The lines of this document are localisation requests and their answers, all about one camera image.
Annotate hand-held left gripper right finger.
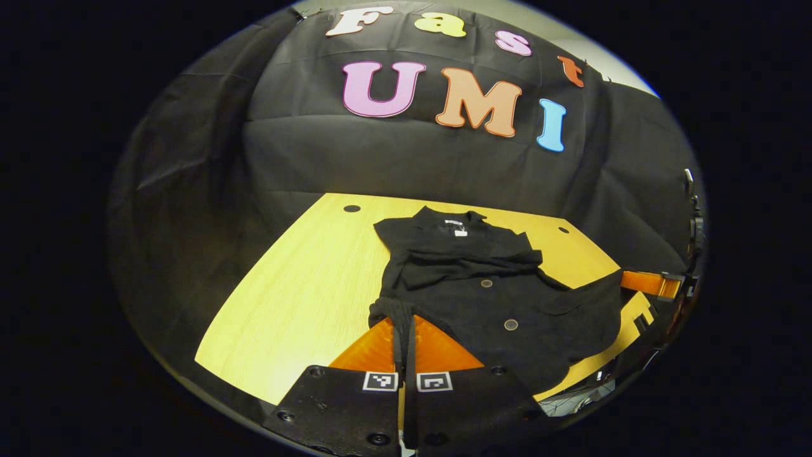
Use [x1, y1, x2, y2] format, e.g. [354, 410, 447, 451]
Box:
[406, 314, 547, 457]

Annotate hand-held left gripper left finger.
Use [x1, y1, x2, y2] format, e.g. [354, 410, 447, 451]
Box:
[263, 316, 405, 457]

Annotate black button shirt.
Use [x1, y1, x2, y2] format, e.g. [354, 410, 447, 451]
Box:
[368, 206, 625, 445]

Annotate black backdrop cloth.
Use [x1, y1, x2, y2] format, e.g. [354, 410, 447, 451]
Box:
[107, 0, 705, 407]

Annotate pale cables below table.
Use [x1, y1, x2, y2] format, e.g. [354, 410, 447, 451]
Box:
[539, 374, 654, 418]

